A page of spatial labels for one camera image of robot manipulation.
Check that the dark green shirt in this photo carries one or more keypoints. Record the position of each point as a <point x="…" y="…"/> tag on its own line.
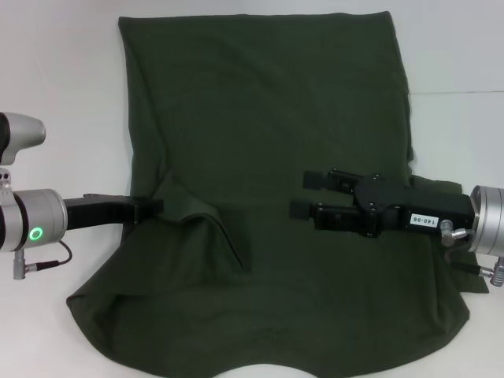
<point x="256" y="118"/>

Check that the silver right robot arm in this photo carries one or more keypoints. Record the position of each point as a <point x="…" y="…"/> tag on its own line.
<point x="490" y="220"/>

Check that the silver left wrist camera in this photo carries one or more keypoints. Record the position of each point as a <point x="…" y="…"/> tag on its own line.
<point x="23" y="136"/>

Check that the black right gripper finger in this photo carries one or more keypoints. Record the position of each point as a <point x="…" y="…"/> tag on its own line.
<point x="338" y="218"/>
<point x="336" y="181"/>

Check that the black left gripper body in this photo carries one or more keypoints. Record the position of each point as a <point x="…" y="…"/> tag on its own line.
<point x="102" y="212"/>

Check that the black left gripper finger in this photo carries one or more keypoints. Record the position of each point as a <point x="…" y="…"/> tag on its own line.
<point x="149" y="206"/>

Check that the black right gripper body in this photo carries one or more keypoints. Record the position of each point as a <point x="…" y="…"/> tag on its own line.
<point x="425" y="210"/>

